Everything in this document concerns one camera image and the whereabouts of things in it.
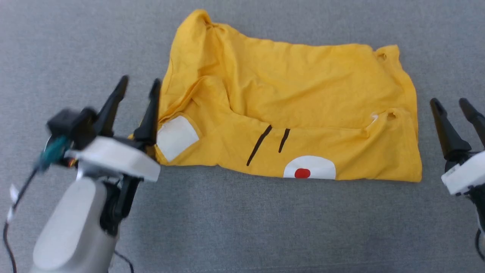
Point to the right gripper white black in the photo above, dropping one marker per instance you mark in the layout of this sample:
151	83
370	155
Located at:
468	176

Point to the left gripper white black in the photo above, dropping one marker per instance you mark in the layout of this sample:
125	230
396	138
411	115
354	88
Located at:
113	155

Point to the yellow printed T-shirt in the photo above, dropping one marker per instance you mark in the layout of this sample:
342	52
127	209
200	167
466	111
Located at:
295	87

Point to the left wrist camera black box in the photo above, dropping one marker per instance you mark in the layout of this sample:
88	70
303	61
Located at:
72	123

